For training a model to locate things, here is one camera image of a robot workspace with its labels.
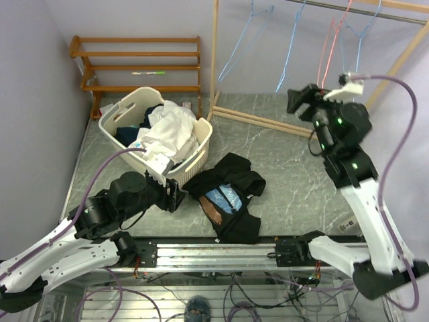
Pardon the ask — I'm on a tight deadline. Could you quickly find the blue hanger holding black shirt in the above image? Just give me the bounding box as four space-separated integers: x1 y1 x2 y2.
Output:
275 0 307 94

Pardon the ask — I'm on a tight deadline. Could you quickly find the pink wire hanger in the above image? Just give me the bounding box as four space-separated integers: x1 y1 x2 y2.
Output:
316 0 353 89

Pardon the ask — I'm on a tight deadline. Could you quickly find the green white pen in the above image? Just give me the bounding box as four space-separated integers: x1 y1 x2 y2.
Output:
131 71 166 76

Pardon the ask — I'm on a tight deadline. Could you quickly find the white t shirt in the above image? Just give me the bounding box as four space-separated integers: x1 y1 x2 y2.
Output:
128 100 199 164

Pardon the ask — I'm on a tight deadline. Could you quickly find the aluminium mounting rail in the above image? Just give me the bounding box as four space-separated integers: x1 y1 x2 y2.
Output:
80 236 369 272

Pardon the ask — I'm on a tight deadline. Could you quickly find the light wooden clothes rack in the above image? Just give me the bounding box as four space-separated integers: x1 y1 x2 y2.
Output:
207 1 428 138

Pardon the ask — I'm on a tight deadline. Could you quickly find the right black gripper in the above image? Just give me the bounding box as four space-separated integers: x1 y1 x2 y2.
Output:
287 83 351 155

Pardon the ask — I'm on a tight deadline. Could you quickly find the white label tag device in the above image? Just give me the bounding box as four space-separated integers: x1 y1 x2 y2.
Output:
338 217 357 233

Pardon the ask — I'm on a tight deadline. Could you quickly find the blue hanger far left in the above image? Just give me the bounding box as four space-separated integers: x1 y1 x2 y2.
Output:
217 1 275 83

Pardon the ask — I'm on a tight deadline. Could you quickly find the brown wooden shoe rack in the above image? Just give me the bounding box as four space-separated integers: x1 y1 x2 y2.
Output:
68 35 202 119

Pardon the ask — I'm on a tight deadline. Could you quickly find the blue hanger right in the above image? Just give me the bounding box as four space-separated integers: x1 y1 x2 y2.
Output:
339 0 382 72

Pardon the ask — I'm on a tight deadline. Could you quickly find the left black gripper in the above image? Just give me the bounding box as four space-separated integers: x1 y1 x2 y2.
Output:
119 170 189 220

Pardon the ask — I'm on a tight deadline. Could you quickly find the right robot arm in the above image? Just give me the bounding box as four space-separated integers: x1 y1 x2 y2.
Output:
271 84 428 300

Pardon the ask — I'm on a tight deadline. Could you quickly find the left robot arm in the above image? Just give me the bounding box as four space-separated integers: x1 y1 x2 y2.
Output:
1 172 186 313

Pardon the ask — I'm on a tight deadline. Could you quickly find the white paper scrap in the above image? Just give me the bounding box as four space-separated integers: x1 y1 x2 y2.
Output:
99 103 114 116

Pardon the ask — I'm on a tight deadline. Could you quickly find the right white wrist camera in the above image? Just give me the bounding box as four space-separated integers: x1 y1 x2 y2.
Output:
322 72 364 103

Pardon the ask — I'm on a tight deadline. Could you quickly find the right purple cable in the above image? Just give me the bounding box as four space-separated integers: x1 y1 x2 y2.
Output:
351 74 420 311

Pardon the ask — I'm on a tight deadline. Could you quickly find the black t shirt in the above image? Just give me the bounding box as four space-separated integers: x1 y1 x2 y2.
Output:
183 152 266 244

